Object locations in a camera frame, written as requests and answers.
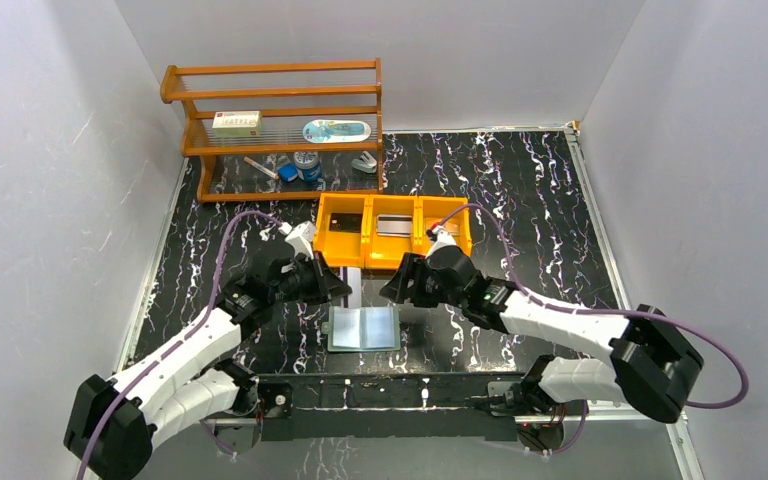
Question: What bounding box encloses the white striped card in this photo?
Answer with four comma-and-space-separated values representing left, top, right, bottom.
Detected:
339, 267, 362, 308

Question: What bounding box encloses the green card holder wallet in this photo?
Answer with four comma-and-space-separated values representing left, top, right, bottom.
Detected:
323, 306, 401, 353

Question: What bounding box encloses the yellow three-compartment bin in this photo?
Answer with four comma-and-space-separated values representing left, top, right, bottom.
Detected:
314, 193, 468, 270

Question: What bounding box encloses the orange wooden shelf rack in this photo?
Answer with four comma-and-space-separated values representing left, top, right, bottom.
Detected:
160, 59, 384, 203

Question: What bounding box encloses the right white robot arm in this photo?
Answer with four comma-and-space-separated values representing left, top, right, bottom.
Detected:
380, 246, 704, 424

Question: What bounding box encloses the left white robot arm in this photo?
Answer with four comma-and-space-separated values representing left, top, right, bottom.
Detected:
63, 252, 352, 479

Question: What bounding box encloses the bronze card in bin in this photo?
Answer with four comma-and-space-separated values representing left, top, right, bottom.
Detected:
425, 219, 461, 237

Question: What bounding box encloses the black VIP card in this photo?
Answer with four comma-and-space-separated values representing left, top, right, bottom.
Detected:
328, 212, 363, 234

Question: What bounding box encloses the small blue block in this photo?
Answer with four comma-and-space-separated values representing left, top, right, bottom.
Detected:
277, 163, 299, 183

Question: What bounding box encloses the white marker pen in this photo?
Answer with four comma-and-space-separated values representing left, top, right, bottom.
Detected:
243, 156, 280, 179

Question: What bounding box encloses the blue white jar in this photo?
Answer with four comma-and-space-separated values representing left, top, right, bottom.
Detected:
293, 151, 321, 183

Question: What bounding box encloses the blue blister pack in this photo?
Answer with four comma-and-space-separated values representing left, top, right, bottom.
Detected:
302, 119, 372, 144

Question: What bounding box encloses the white red box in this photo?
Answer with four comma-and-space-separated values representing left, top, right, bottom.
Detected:
211, 111, 262, 138

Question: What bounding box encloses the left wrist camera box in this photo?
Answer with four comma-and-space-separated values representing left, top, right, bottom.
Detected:
284, 221, 316, 259

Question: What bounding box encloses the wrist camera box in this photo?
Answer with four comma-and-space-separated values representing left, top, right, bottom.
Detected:
426, 226, 457, 257
284, 221, 316, 259

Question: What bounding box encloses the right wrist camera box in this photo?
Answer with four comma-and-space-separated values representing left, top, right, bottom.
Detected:
426, 226, 457, 257

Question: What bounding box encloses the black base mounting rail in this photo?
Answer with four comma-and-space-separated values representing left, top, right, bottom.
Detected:
195, 372, 591, 444

